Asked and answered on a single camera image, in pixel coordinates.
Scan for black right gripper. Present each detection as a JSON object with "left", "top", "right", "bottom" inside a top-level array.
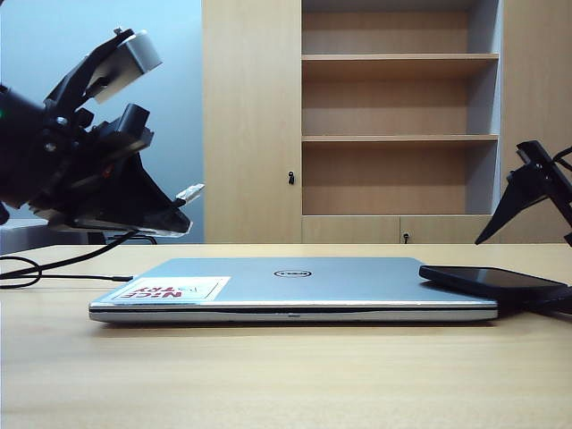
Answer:
[{"left": 474, "top": 140, "right": 572, "bottom": 319}]

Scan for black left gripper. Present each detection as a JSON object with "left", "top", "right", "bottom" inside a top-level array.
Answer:
[{"left": 8, "top": 102, "right": 194, "bottom": 238}]

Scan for black smartphone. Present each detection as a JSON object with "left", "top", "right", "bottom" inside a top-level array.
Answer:
[{"left": 418, "top": 265, "right": 572, "bottom": 299}]

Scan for black charging cable silver plugs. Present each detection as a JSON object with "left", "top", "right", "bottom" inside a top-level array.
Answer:
[{"left": 0, "top": 182, "right": 207, "bottom": 290}]

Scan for black office chair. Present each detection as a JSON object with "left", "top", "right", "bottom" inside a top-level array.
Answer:
[{"left": 105, "top": 231, "right": 157, "bottom": 246}]

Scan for white sticker with red letters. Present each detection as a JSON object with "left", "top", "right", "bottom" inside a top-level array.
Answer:
[{"left": 109, "top": 276, "right": 231, "bottom": 302}]

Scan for grey background table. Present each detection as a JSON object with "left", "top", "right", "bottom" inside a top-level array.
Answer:
[{"left": 0, "top": 218, "right": 108, "bottom": 256}]

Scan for wooden cabinet with open shelves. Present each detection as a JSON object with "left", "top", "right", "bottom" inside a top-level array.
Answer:
[{"left": 200, "top": 0, "right": 572, "bottom": 245}]

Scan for silver Dell laptop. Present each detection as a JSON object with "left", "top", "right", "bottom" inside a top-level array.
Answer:
[{"left": 88, "top": 257, "right": 499, "bottom": 324}]

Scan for thin black robot wire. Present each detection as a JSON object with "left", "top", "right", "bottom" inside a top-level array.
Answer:
[{"left": 552, "top": 145, "right": 572, "bottom": 173}]

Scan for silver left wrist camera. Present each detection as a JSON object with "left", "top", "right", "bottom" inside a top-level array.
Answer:
[{"left": 44, "top": 28, "right": 163, "bottom": 113}]

